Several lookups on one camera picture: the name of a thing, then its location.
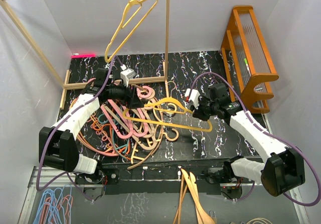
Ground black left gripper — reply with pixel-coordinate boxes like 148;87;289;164
106;79;143;109

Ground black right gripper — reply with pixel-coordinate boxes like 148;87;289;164
190;96;219;121

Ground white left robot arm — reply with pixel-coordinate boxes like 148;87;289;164
39;68;143;183

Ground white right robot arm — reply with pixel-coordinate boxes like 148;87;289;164
185;83;305;196

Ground wooden hangers on floor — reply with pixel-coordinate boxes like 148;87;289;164
173;168;217;223

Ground teal thin hanger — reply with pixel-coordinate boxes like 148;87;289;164
98;114;130;155

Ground orange thin hanger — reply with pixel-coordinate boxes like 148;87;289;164
85;117;131;160

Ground pink tape strip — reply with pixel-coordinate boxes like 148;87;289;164
71;54;96;59

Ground orange wooden shelf rack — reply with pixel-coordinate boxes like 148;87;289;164
221;6;279;114

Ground beige plastic hanger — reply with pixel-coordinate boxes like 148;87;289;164
127;124;164;170

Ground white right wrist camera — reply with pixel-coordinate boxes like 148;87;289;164
185;88;200;108

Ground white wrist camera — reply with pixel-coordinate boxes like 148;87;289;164
120;68;136;87
185;88;200;108

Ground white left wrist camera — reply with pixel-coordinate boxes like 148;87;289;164
120;68;136;87

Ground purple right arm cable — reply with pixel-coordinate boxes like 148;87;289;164
190;72;321;207

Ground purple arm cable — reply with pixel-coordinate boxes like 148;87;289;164
36;55;126;202
190;72;321;207

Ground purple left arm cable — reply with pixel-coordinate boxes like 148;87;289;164
36;55;126;202

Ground wooden clothes rack frame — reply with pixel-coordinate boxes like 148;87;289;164
1;0;170;109

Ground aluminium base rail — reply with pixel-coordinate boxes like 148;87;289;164
220;165;299;186

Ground blue wire hangers pile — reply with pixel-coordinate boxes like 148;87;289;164
32;184;73;224

